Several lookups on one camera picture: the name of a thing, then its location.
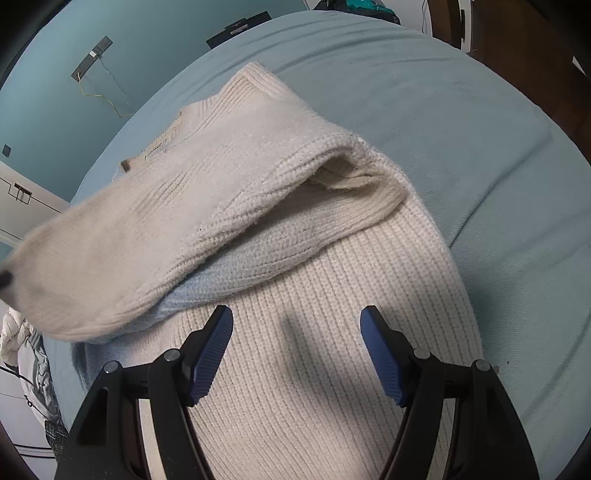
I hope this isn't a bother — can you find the white blue knit sweater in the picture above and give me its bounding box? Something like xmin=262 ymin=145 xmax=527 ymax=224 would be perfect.
xmin=1 ymin=63 xmax=482 ymax=479

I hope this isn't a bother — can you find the striped grey clothing pile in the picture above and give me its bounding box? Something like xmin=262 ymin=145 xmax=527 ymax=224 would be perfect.
xmin=17 ymin=333 xmax=68 ymax=462

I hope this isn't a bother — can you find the white puffer jacket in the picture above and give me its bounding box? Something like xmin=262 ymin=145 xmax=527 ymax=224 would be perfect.
xmin=1 ymin=307 xmax=42 ymax=370

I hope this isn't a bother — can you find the white door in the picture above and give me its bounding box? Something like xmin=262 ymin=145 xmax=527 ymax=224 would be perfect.
xmin=0 ymin=163 xmax=69 ymax=248

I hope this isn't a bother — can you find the teal bed sheet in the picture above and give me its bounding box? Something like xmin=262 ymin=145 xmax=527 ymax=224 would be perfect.
xmin=75 ymin=11 xmax=590 ymax=479

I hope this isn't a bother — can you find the brown wooden chair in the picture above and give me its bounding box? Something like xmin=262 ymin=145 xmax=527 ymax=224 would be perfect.
xmin=427 ymin=1 xmax=590 ymax=157

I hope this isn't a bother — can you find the black box behind bed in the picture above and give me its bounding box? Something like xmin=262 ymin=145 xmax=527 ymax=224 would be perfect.
xmin=206 ymin=11 xmax=271 ymax=49

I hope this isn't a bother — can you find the black teal bag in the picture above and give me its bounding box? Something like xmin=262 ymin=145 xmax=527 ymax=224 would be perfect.
xmin=314 ymin=0 xmax=401 ymax=25

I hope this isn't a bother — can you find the yellow cable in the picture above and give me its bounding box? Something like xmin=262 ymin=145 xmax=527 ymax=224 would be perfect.
xmin=76 ymin=73 xmax=136 ymax=119

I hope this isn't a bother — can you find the wall socket strip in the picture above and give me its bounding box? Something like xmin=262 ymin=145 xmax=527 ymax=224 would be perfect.
xmin=71 ymin=36 xmax=112 ymax=82

